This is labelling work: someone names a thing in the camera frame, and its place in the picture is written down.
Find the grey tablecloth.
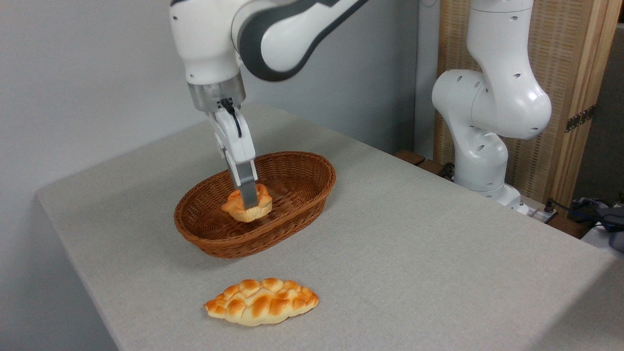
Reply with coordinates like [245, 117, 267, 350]
[35, 105, 624, 351]

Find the long braided bread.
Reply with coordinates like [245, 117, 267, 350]
[203, 277, 320, 327]

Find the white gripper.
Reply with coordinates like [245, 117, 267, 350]
[207, 107, 259, 209]

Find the blue grey bag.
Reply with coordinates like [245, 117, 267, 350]
[572, 196, 624, 253]

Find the brown wicker basket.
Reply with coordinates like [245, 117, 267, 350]
[174, 151, 337, 259]

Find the wooden folding screen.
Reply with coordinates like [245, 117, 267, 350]
[433, 0, 624, 211]

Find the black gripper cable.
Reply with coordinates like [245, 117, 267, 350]
[220, 98, 243, 138]

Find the round bread roll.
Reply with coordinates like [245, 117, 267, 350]
[220, 183, 273, 224]

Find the metal screen hinge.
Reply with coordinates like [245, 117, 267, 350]
[565, 104, 597, 134]

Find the brown wooden mount board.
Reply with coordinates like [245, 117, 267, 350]
[394, 150, 591, 239]

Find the black power cable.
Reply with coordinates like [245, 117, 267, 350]
[545, 198, 624, 226]

